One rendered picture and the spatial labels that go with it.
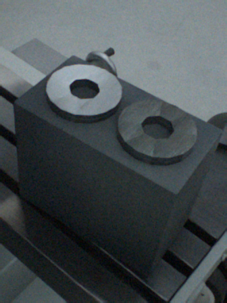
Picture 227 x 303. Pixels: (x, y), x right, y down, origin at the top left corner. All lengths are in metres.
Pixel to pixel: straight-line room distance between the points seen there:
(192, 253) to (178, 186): 0.20
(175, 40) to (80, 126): 2.28
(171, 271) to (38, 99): 0.29
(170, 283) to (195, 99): 1.84
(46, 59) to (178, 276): 0.76
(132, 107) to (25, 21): 2.27
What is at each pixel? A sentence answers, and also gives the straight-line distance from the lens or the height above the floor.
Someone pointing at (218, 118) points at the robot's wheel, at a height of 0.57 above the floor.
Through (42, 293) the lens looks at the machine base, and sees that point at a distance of 1.49.
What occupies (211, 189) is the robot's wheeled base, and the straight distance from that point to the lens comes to 1.28.
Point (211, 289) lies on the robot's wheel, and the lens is 1.16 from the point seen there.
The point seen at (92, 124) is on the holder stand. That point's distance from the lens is 0.54.
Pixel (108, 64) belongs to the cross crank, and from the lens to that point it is 1.34.
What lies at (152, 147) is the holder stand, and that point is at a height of 1.19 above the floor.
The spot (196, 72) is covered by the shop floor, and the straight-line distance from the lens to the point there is 2.60.
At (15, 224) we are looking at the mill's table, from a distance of 0.68.
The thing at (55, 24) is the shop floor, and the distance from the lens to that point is 2.78.
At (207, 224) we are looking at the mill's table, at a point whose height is 0.99.
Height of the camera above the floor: 1.56
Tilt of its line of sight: 48 degrees down
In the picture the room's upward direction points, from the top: 9 degrees clockwise
